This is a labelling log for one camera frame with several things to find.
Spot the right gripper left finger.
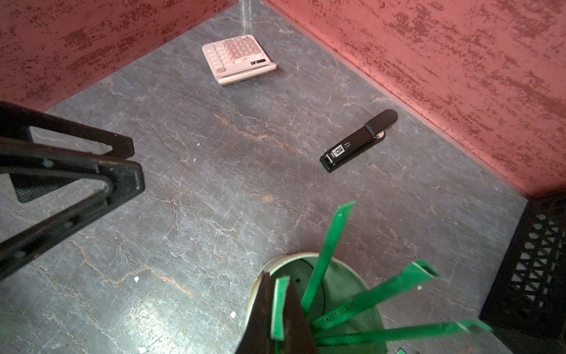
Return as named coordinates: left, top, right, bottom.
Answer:
left=236, top=272, right=274, bottom=354

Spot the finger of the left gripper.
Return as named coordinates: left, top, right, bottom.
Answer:
left=1, top=101, right=135, bottom=159
left=1, top=138, right=145, bottom=280

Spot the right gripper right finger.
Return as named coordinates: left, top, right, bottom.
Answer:
left=282, top=280, right=319, bottom=354

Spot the green straw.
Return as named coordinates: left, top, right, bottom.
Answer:
left=310, top=260, right=441, bottom=333
left=270, top=276, right=290, bottom=342
left=315, top=320, right=492, bottom=348
left=301, top=201, right=357, bottom=315

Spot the pale green storage cup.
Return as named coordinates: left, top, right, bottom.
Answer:
left=246, top=252, right=388, bottom=353

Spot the green straw upright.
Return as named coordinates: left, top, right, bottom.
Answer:
left=301, top=201, right=357, bottom=315

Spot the black stapler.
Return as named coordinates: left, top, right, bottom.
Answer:
left=320, top=109, right=398, bottom=173

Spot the black mesh file organizer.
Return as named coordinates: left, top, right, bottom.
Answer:
left=479, top=193, right=565, bottom=353

